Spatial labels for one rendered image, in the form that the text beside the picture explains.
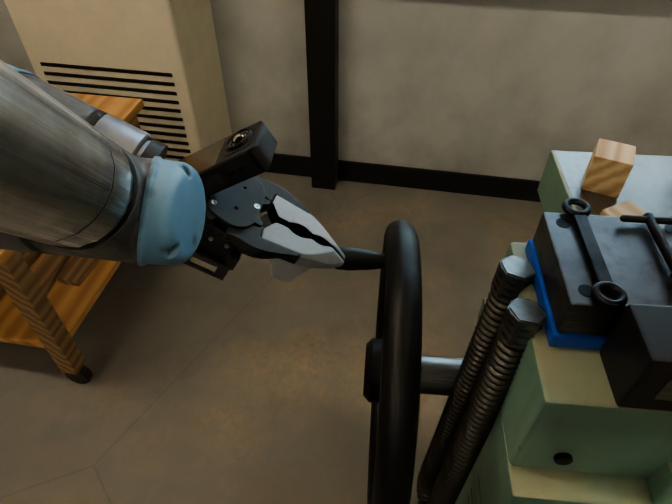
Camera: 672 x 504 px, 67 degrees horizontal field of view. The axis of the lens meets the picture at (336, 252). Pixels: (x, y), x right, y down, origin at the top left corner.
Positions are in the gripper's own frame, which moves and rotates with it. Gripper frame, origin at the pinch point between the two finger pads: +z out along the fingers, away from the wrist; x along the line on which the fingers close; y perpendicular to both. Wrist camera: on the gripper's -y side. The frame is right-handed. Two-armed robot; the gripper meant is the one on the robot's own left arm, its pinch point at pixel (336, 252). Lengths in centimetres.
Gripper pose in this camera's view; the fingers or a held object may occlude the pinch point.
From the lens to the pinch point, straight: 50.8
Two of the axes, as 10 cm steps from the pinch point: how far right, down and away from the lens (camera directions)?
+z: 8.7, 4.2, 2.5
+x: -1.4, 7.1, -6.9
